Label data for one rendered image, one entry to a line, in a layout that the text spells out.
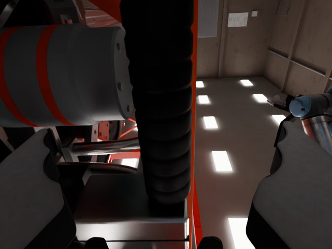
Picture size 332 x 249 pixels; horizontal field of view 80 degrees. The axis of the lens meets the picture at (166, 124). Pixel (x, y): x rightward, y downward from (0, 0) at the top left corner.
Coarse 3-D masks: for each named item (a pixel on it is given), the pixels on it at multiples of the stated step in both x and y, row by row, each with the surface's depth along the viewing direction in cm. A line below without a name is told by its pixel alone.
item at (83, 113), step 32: (0, 32) 24; (32, 32) 24; (64, 32) 23; (96, 32) 24; (0, 64) 22; (32, 64) 22; (64, 64) 22; (96, 64) 23; (128, 64) 30; (0, 96) 23; (32, 96) 23; (64, 96) 23; (96, 96) 24; (128, 96) 30
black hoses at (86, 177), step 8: (64, 168) 29; (72, 168) 28; (80, 168) 28; (88, 168) 29; (64, 176) 27; (72, 176) 27; (80, 176) 27; (88, 176) 29; (64, 184) 27; (72, 184) 27; (80, 184) 27; (64, 192) 28; (72, 192) 28; (80, 192) 28; (72, 200) 28; (72, 208) 27; (72, 248) 25; (80, 248) 26
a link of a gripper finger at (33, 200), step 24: (24, 144) 10; (48, 144) 11; (0, 168) 8; (24, 168) 8; (48, 168) 9; (0, 192) 7; (24, 192) 7; (48, 192) 7; (0, 216) 6; (24, 216) 6; (48, 216) 6; (72, 216) 7; (0, 240) 6; (24, 240) 6; (48, 240) 6; (72, 240) 7
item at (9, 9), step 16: (0, 0) 39; (16, 0) 41; (32, 0) 43; (0, 16) 37; (16, 16) 45; (32, 16) 45; (0, 128) 36; (64, 128) 53; (0, 144) 37; (0, 160) 49
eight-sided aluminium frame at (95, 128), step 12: (48, 0) 43; (60, 0) 44; (72, 0) 43; (60, 12) 45; (72, 12) 45; (84, 12) 48; (72, 132) 51; (96, 132) 54; (84, 156) 49; (96, 156) 53
